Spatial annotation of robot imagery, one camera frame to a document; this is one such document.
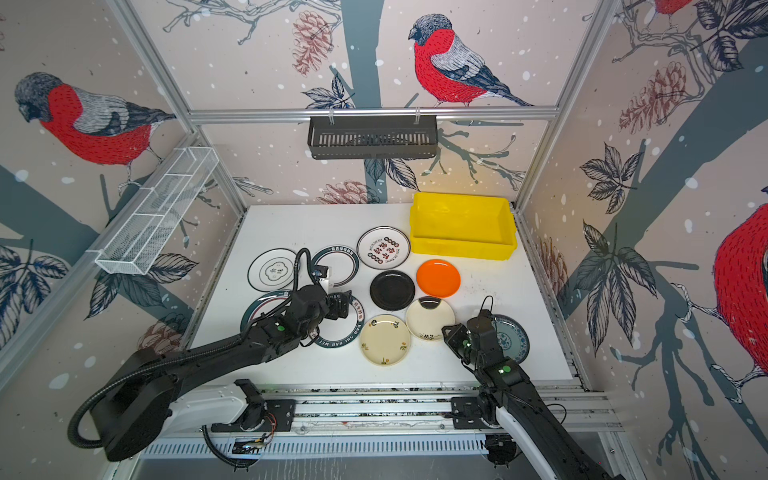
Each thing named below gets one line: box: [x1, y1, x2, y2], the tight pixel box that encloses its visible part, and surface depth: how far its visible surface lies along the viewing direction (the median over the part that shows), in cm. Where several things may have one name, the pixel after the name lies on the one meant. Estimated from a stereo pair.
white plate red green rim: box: [240, 291, 292, 333], surface depth 94 cm
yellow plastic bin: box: [410, 192, 518, 261], surface depth 113 cm
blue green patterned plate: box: [491, 314, 530, 364], surface depth 87 cm
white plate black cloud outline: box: [247, 248, 296, 292], surface depth 105 cm
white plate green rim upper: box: [312, 245, 360, 287], surface depth 106 cm
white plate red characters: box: [356, 225, 411, 270], surface depth 109 cm
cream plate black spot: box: [406, 296, 456, 340], surface depth 91 cm
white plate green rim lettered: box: [316, 295, 365, 349], surface depth 87 cm
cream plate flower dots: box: [359, 314, 411, 366], surface depth 87 cm
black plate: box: [369, 270, 416, 311], surface depth 97 cm
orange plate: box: [416, 259, 461, 298], surface depth 102 cm
